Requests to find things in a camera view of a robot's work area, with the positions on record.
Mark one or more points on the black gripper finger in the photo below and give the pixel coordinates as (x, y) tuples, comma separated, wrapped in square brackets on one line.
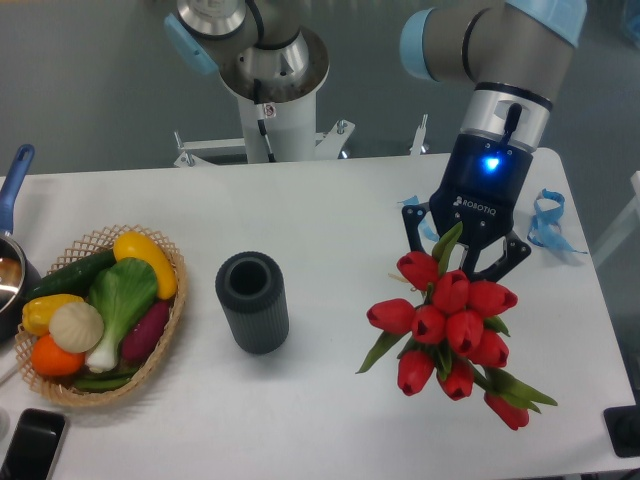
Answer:
[(515, 251), (412, 216)]

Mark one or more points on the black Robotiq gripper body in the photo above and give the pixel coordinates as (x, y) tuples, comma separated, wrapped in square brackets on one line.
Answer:
[(479, 189)]

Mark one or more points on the red tulip bouquet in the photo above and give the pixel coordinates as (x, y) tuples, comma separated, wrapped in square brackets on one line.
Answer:
[(455, 335)]

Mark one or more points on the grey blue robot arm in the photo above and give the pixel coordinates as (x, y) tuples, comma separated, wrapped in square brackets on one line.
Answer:
[(515, 54)]

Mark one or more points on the dark grey ribbed vase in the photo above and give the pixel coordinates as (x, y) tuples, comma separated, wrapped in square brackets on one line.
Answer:
[(250, 287)]

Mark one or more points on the curved blue ribbon strip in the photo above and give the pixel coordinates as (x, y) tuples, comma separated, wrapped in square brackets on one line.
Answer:
[(424, 227)]

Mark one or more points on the crumpled blue ribbon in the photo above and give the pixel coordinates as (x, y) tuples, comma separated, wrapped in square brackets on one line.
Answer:
[(545, 230)]

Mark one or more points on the black device at table edge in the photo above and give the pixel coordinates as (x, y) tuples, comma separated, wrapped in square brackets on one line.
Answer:
[(623, 428)]

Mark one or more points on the yellow squash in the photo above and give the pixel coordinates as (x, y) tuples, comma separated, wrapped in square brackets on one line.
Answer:
[(135, 245)]

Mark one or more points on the purple sweet potato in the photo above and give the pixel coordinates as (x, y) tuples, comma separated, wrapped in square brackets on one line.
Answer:
[(141, 341)]

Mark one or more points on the green bok choy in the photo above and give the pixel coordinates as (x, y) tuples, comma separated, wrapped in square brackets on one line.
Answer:
[(121, 294)]

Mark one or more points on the woven wicker basket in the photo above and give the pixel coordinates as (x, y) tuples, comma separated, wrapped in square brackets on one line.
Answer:
[(64, 393)]

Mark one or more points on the green cucumber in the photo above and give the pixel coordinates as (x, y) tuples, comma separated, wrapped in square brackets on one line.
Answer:
[(74, 278)]

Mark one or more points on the white garlic bulb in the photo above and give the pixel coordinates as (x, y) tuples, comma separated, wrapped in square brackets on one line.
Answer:
[(76, 327)]

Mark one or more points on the green pea pods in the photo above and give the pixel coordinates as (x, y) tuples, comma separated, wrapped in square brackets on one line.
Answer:
[(103, 382)]

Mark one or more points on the yellow bell pepper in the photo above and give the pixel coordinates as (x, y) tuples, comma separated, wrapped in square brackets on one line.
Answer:
[(37, 313)]

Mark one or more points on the orange fruit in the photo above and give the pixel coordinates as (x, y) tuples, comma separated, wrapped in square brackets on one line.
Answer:
[(48, 359)]

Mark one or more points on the black smartphone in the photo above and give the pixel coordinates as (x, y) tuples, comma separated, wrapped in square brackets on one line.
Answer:
[(35, 444)]

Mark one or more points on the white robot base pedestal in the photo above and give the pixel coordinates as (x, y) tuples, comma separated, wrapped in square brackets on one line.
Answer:
[(276, 93)]

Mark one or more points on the blue handled saucepan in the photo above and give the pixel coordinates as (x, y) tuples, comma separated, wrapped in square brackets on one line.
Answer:
[(18, 275)]

